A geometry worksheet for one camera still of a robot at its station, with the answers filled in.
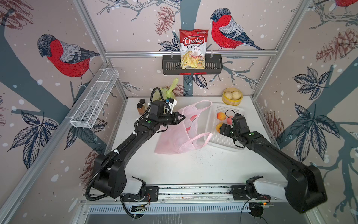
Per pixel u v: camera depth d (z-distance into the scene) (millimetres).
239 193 727
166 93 978
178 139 809
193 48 852
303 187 393
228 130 780
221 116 1024
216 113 1061
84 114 709
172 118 704
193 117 842
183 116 777
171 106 728
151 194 731
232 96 1158
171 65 946
